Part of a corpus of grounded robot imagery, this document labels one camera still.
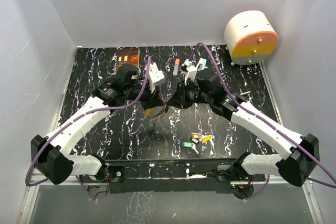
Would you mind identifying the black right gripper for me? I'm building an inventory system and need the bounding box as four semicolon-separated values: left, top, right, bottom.
167;79;213;109

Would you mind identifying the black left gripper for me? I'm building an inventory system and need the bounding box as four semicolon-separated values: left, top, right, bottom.
124;80;164;111

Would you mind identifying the large keyring with yellow handle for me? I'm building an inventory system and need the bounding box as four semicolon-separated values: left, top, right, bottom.
145;103;169;122

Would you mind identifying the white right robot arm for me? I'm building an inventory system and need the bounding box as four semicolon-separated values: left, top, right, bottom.
167;69;319;187

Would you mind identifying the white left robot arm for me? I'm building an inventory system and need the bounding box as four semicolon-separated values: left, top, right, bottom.
30;62;165;185

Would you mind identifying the orange grey eraser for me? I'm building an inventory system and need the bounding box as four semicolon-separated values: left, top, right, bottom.
173;58;180;76

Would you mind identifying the white blue stapler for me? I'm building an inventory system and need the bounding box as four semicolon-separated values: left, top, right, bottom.
196;58;207;71

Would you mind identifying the green key tag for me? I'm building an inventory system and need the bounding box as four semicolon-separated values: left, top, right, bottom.
182;142;194;148

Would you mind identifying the paperback book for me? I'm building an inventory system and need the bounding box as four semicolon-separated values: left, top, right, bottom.
116;48;140;69

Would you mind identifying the white round drawer cabinet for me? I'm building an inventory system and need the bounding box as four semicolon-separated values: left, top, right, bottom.
224;10;279;65

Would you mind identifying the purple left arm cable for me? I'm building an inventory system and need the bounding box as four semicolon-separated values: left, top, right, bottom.
25;56;154;200

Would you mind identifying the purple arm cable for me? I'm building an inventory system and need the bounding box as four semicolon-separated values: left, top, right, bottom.
25;56;154;200
190;41;336;200

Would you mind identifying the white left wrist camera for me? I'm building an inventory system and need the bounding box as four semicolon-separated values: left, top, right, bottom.
148;63;165;93

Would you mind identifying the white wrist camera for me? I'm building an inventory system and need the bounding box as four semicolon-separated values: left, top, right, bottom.
180;59;198;86
148;63;165;93

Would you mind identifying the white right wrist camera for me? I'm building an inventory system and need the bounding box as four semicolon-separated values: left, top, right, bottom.
180;59;198;86

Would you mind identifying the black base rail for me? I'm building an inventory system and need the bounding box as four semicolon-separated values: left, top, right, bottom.
80;158;266;197

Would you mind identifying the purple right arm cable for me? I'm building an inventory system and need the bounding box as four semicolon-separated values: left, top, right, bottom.
190;41;336;200

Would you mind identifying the aluminium frame rail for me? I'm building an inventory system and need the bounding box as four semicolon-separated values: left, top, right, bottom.
27;161;313;185

